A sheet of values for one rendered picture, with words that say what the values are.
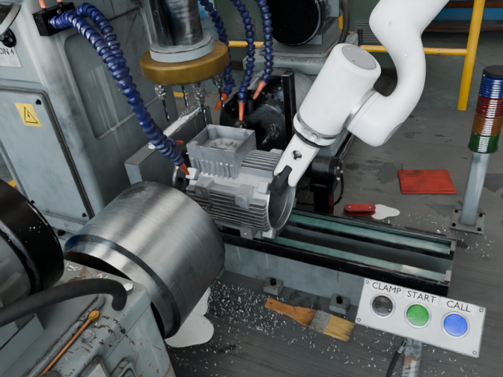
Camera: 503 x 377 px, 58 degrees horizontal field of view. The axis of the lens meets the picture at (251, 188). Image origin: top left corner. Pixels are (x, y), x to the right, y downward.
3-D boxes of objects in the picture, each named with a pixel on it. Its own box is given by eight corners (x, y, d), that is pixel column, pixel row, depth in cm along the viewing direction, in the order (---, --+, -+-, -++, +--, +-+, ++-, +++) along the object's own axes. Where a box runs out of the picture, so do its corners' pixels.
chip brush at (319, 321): (261, 311, 103) (261, 309, 102) (271, 295, 106) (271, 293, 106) (349, 343, 93) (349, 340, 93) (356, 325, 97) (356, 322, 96)
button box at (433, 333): (358, 325, 73) (353, 322, 68) (367, 280, 74) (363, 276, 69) (475, 358, 65) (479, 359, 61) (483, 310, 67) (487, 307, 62)
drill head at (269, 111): (211, 182, 128) (194, 99, 114) (269, 118, 157) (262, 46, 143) (293, 197, 118) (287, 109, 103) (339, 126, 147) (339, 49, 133)
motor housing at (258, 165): (193, 235, 109) (177, 168, 98) (231, 191, 122) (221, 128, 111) (268, 254, 100) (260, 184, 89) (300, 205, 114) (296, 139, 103)
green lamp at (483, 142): (467, 151, 105) (471, 134, 103) (469, 139, 110) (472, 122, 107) (496, 155, 103) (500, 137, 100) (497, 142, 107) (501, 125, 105)
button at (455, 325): (441, 333, 64) (441, 332, 63) (444, 312, 65) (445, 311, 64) (464, 339, 63) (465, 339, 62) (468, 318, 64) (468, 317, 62)
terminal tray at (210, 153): (191, 172, 103) (185, 145, 99) (215, 149, 110) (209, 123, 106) (236, 181, 98) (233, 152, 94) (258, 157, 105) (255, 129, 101)
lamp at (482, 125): (471, 134, 103) (474, 116, 100) (472, 122, 107) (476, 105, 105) (500, 137, 100) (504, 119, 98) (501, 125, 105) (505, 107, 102)
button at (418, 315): (405, 322, 67) (404, 322, 65) (409, 302, 67) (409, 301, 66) (427, 328, 65) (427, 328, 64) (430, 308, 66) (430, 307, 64)
